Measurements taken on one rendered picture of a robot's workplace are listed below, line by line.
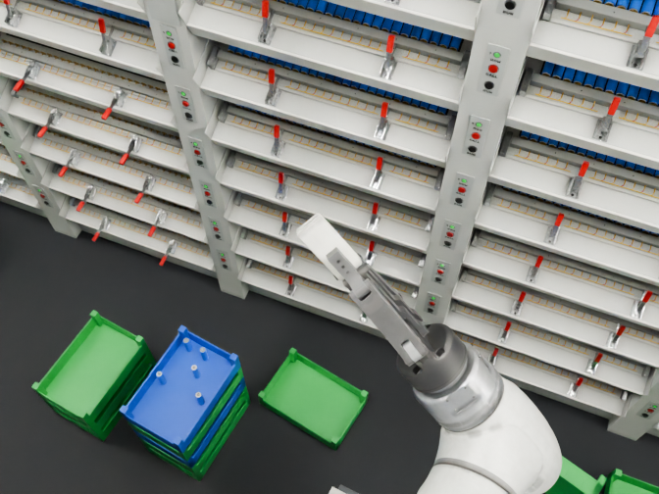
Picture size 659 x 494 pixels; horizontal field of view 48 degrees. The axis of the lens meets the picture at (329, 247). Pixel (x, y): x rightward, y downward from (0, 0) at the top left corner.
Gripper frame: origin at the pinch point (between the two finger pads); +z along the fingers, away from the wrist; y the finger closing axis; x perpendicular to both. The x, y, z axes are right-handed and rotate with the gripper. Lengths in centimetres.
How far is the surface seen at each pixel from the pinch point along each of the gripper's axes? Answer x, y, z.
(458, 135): -22, -77, -33
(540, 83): -40, -68, -31
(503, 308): -6, -106, -95
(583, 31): -48, -56, -23
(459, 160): -20, -81, -39
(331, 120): -3, -96, -18
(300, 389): 65, -140, -96
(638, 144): -47, -59, -49
